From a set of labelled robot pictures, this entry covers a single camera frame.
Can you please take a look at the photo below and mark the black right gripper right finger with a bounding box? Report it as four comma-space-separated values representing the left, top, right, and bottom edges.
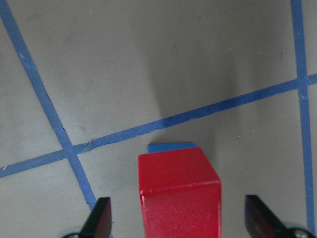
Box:
244, 195, 295, 238

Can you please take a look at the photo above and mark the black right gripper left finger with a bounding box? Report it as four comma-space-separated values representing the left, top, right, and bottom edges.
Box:
79, 197, 112, 238

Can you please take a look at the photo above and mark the red wooden block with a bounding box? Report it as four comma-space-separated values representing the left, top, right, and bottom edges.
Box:
138, 147, 221, 238

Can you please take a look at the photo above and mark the blue wooden block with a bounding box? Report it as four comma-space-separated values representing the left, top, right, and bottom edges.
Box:
147, 142, 197, 153

